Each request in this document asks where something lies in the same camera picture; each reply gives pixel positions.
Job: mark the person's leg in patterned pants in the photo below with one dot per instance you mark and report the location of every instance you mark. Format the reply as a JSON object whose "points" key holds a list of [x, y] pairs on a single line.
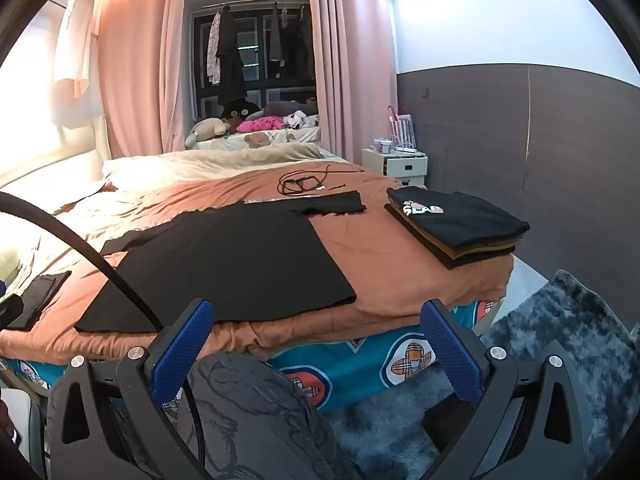
{"points": [[260, 410]]}

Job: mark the blue printed bed sheet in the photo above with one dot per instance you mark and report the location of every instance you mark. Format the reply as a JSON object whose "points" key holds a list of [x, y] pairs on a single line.
{"points": [[350, 360]]}

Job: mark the black hanging coat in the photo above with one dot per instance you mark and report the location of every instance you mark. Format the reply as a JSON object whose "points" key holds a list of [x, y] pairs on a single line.
{"points": [[231, 55]]}

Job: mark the grey-blue shaggy rug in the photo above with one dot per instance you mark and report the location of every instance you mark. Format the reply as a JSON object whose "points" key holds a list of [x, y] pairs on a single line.
{"points": [[550, 320]]}

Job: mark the white hanging shirt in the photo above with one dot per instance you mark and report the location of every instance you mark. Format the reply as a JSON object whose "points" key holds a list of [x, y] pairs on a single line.
{"points": [[72, 40]]}

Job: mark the cream plush toy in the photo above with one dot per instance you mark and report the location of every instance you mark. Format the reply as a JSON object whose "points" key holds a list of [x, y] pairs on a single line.
{"points": [[207, 130]]}

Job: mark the brown fleece blanket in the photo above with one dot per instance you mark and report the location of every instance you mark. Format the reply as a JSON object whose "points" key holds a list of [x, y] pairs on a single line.
{"points": [[400, 270]]}

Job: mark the small black folded cloth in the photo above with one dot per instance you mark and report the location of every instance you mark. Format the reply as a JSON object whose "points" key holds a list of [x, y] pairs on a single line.
{"points": [[42, 290]]}

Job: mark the white and black plush toy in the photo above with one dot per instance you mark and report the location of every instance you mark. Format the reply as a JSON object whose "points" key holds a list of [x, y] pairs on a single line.
{"points": [[300, 119]]}

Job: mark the dark hanging garment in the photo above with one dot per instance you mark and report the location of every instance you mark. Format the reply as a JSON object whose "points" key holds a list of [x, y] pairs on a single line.
{"points": [[276, 40], [302, 45]]}

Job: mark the black garment with floral trim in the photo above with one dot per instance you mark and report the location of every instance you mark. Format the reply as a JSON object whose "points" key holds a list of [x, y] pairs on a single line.
{"points": [[235, 260]]}

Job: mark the striped gift bag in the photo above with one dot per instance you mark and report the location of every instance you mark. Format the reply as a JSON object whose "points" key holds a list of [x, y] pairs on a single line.
{"points": [[402, 127]]}

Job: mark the grey pillow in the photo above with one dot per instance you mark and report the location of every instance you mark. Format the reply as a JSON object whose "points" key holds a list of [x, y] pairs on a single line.
{"points": [[290, 107]]}

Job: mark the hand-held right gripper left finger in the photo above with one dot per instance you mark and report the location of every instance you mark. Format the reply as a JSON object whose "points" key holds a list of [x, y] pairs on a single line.
{"points": [[182, 347]]}

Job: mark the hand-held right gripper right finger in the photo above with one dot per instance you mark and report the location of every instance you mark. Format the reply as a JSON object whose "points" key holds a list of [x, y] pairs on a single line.
{"points": [[450, 350]]}

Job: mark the pink curtain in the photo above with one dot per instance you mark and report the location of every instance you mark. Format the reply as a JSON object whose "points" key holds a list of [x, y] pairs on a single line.
{"points": [[355, 70], [135, 70]]}

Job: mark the brown folded garment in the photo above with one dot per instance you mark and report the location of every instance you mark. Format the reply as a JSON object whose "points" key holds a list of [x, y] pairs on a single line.
{"points": [[450, 250]]}

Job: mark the pink cloth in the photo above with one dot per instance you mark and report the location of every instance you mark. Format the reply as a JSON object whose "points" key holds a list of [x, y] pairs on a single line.
{"points": [[262, 124]]}

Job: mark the brown bear pillow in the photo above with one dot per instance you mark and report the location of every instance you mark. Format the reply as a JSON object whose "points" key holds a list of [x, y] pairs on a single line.
{"points": [[257, 140]]}

